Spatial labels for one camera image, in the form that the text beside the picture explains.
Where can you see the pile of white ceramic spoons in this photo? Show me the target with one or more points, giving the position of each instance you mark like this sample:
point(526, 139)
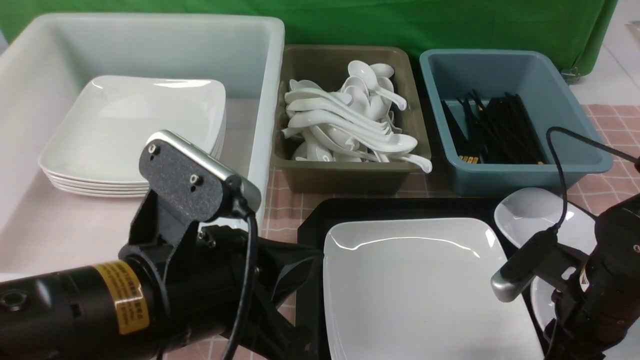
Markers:
point(356, 123)

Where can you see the large white rectangular plate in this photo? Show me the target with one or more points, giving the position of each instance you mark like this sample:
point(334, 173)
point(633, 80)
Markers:
point(419, 289)

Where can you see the green backdrop cloth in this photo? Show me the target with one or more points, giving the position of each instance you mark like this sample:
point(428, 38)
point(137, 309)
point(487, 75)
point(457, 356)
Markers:
point(569, 32)

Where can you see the pink checkered tablecloth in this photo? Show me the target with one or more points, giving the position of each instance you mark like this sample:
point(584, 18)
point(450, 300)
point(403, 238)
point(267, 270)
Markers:
point(617, 125)

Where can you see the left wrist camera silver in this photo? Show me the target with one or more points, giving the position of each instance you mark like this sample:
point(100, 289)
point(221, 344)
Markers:
point(193, 183)

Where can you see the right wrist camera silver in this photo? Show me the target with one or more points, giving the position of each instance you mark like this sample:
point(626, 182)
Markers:
point(519, 270)

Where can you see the lower small white dish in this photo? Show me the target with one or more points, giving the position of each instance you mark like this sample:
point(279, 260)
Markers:
point(541, 296)

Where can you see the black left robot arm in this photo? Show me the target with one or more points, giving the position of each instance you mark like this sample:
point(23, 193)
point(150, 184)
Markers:
point(75, 314)

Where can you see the large white plastic tub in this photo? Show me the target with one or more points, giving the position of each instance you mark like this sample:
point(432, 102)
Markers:
point(44, 69)

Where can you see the bundle of black chopsticks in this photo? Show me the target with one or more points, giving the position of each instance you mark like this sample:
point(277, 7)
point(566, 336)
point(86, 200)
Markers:
point(496, 131)

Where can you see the small white dish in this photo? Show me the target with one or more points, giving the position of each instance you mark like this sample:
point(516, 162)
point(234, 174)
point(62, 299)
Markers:
point(541, 296)
point(532, 209)

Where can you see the olive green plastic bin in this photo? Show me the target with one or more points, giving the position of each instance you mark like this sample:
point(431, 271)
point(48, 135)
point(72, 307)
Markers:
point(326, 65)

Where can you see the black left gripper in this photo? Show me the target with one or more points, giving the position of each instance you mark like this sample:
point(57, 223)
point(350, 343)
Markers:
point(199, 280)

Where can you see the stack of white square plates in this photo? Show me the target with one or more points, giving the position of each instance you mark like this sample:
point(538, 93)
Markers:
point(95, 150)

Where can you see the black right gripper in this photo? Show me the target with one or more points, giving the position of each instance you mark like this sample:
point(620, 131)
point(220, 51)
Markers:
point(601, 302)

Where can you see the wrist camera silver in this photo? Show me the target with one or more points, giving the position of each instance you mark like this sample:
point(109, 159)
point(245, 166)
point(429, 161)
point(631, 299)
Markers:
point(193, 183)
point(519, 270)

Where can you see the blue plastic bin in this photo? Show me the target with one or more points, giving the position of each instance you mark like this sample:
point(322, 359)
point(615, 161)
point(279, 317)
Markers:
point(452, 73)

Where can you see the upper small white dish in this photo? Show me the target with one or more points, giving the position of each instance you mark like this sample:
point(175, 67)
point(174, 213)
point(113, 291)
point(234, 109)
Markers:
point(532, 209)

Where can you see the black serving tray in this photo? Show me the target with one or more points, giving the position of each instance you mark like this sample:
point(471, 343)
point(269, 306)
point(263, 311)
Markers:
point(310, 300)

